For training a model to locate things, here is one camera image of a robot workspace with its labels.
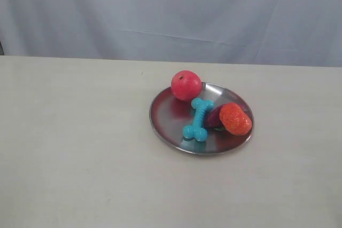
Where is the purple toy fruit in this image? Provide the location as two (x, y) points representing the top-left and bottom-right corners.
(204, 105), (223, 128)

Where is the grey-blue backdrop cloth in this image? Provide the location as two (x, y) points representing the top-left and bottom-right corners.
(1, 0), (341, 67)

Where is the turquoise toy bone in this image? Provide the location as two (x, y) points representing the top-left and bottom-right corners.
(182, 97), (215, 142)

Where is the round stainless steel plate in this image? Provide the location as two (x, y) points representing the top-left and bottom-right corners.
(149, 82), (254, 155)

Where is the red plastic apple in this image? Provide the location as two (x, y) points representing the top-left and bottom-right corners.
(170, 70), (202, 101)

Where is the orange toy strawberry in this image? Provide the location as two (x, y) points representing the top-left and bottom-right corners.
(219, 103), (252, 136)

